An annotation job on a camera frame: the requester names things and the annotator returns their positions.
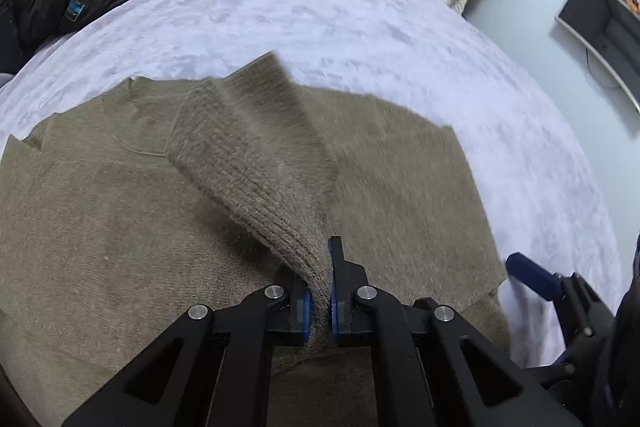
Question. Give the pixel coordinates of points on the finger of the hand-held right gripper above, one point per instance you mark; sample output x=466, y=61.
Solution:
x=532, y=274

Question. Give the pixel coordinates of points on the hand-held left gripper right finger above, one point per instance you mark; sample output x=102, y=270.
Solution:
x=333, y=289

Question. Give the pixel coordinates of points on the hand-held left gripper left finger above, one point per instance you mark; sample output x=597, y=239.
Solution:
x=305, y=313

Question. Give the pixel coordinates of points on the brown knit sweater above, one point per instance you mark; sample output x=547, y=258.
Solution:
x=125, y=207

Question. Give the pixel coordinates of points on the lavender fleece blanket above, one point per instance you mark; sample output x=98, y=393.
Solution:
x=350, y=32

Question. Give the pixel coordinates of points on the wall-mounted monitor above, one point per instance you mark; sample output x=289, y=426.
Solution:
x=595, y=14

